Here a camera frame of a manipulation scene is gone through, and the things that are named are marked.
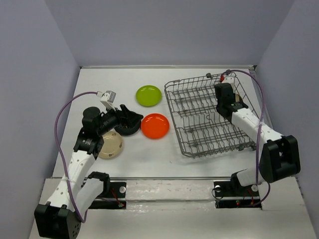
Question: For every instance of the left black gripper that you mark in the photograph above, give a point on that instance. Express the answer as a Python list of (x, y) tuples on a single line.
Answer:
[(125, 114)]

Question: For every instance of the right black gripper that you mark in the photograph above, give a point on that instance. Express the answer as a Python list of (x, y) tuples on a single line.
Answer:
[(234, 94)]

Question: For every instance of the cream plate with black blot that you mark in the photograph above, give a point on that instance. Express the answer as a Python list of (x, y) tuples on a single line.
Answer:
[(238, 98)]

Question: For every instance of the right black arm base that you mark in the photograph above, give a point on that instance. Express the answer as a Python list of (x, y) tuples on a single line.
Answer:
[(227, 197)]

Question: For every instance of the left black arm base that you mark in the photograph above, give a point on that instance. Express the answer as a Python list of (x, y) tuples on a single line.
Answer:
[(114, 199)]

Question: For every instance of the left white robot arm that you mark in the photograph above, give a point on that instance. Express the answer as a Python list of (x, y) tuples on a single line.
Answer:
[(66, 209)]

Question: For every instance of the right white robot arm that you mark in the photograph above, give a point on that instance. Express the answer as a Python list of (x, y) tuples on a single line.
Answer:
[(277, 155)]

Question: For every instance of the cream plate with floral marks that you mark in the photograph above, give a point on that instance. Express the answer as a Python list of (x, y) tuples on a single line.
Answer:
[(113, 145)]

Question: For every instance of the orange plate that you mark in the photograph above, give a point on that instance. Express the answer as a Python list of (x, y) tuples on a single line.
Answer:
[(155, 126)]

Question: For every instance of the lime green plate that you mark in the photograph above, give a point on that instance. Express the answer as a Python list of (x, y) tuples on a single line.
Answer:
[(148, 95)]

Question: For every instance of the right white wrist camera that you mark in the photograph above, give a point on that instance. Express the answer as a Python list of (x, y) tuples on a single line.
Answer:
[(230, 79)]

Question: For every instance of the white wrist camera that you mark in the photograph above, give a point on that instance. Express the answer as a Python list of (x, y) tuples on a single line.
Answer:
[(230, 79), (107, 99)]

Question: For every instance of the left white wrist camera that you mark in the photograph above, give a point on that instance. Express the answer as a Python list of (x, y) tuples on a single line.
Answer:
[(107, 99)]

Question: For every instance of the grey wire dish rack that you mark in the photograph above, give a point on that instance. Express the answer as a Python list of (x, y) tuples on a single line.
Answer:
[(199, 128)]

